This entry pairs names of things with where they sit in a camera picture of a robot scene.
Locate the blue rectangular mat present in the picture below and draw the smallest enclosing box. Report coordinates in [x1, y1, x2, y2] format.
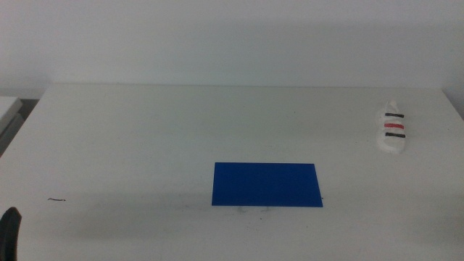
[211, 162, 324, 208]

